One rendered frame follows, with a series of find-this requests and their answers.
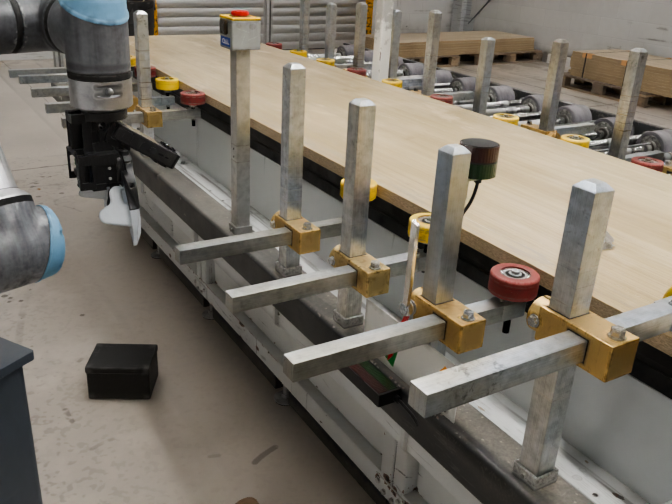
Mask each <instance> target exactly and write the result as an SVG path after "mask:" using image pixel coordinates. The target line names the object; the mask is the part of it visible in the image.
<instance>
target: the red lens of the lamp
mask: <svg viewBox="0 0 672 504"><path fill-rule="evenodd" d="M462 140H463V139H462ZM462 140H460V143H459V145H461V146H464V147H465V148H466V149H467V150H469V151H470V152H471V161H470V162H473V163H494V162H497V161H498V157H499V150H500V144H499V143H498V146H497V147H495V148H476V147H471V146H467V145H465V144H463V143H462Z"/></svg>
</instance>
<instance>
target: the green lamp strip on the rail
mask: <svg viewBox="0 0 672 504"><path fill-rule="evenodd" d="M359 364H360V365H361V366H362V367H363V368H364V369H365V370H366V371H367V372H369V373H370V374H371V375H372V376H373V377H374V378H375V379H376V380H377V381H379V382H380V383H381V384H382V385H383V386H384V387H385V388H386V389H387V390H392V389H395V388H397V386H395V385H394V384H393V383H392V382H391V381H390V380H389V379H387V378H386V377H385V376H384V375H383V374H382V373H381V372H379V371H378V370H377V369H376V368H375V367H374V366H373V365H371V364H370V363H369V362H368V361H365V362H362V363H359Z"/></svg>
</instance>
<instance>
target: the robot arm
mask: <svg viewBox="0 0 672 504"><path fill-rule="evenodd" d="M128 19H129V12H128V10H127V4H126V0H0V55H3V54H18V53H30V52H43V51H55V52H59V53H63V54H65V59H66V69H67V77H68V87H69V97H70V105H71V106H72V107H73V108H75V109H73V110H65V117H66V127H67V136H68V146H66V151H67V160H68V170H69V178H77V182H78V184H77V186H78V187H79V188H80V190H79V196H81V197H84V198H96V199H104V207H105V208H103V209H102V210H101V211H100V212H99V219H100V220H101V222H103V223H104V224H110V225H119V226H128V227H129V228H130V234H131V238H132V243H133V246H135V245H137V244H138V241H139V238H140V235H141V218H140V209H139V208H140V205H139V197H138V190H137V184H136V179H135V176H134V170H133V163H132V157H131V155H130V153H129V151H130V148H132V149H134V150H136V151H138V152H140V153H142V154H144V155H146V156H148V157H150V158H151V159H152V160H153V161H154V162H156V163H157V164H158V165H161V166H163V167H165V168H166V167H169V168H171V169H173V168H174V167H175V165H176V163H177V162H178V160H179V158H180V156H179V155H178V154H177V153H176V150H175V149H174V148H173V147H171V145H169V144H166V143H164V142H162V141H161V142H158V141H157V140H155V139H153V138H151V137H149V136H147V135H145V134H144V133H142V132H140V131H138V130H136V129H134V128H132V127H131V126H129V125H127V124H125V123H123V122H121V121H120V120H123V119H125V118H127V117H128V114H127V108H129V107H131V106H132V105H133V92H132V77H131V62H130V45H129V29H128ZM99 124H100V126H99ZM70 155H73V156H74V157H75V158H74V160H75V165H76V167H75V168H74V171H71V163H70ZM119 185H121V186H122V187H120V186H119ZM121 191H122V192H121ZM64 259H65V238H64V235H63V233H62V227H61V224H60V222H59V220H58V218H57V216H56V214H55V213H54V212H53V211H52V210H51V209H50V208H48V207H47V206H45V205H36V206H35V203H34V201H33V198H32V195H31V194H30V193H28V192H26V191H23V190H21V189H19V188H18V187H17V185H16V183H15V180H14V178H13V175H12V173H11V170H10V167H9V165H8V162H7V160H6V157H5V154H4V152H3V149H2V147H1V144H0V294H1V293H4V292H7V291H10V290H13V289H17V288H20V287H23V286H26V285H29V284H32V283H37V282H40V281H41V280H43V279H45V278H48V277H50V276H52V275H54V274H56V273H57V272H58V271H59V270H60V269H61V267H62V264H63V262H64Z"/></svg>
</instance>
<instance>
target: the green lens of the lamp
mask: <svg viewBox="0 0 672 504"><path fill-rule="evenodd" d="M497 164H498V161H497V162H496V163H495V164H491V165H476V164H470V168H469V176H468V178H470V179H477V180H487V179H492V178H495V177H496V171H497Z"/></svg>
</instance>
